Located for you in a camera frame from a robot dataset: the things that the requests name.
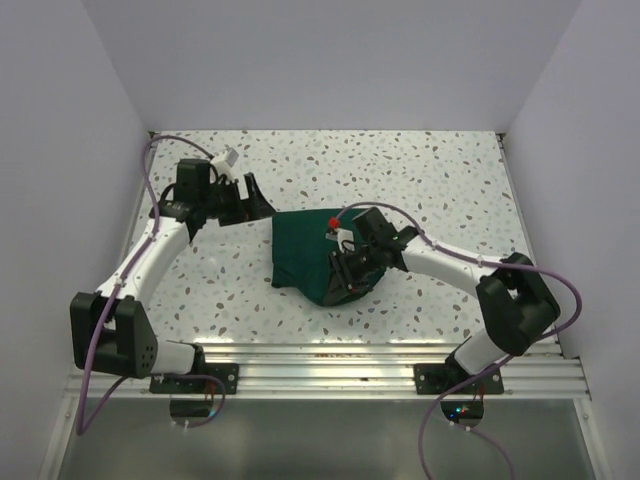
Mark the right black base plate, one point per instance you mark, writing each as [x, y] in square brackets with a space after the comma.
[434, 379]

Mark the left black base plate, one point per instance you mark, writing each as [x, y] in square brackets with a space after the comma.
[217, 378]

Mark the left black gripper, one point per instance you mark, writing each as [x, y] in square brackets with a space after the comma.
[257, 206]

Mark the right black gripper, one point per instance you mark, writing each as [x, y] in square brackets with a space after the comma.
[343, 282]

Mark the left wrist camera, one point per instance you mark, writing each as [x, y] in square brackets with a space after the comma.
[227, 160]

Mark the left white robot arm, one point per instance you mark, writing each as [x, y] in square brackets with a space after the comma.
[111, 332]

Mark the green surgical drape cloth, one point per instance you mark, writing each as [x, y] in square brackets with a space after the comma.
[300, 256]

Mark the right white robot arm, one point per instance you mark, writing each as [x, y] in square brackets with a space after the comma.
[516, 305]

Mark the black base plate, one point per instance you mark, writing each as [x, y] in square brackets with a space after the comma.
[434, 379]
[217, 378]

